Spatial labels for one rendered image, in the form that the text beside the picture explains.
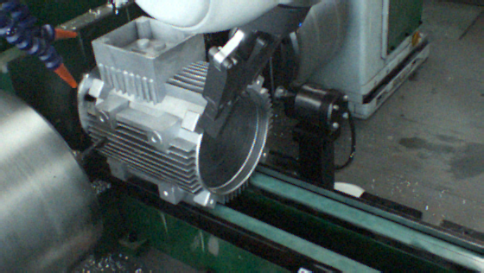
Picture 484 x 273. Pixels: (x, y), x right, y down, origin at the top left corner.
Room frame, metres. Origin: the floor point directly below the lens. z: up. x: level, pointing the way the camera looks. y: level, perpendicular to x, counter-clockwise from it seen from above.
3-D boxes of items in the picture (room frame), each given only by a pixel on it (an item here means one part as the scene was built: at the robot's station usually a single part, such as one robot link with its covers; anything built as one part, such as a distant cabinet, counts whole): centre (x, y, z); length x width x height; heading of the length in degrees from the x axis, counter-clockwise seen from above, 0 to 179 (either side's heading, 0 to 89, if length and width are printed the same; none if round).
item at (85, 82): (0.83, 0.20, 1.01); 0.15 x 0.02 x 0.15; 140
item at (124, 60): (0.76, 0.12, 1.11); 0.12 x 0.11 x 0.07; 49
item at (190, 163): (0.74, 0.08, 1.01); 0.20 x 0.19 x 0.19; 49
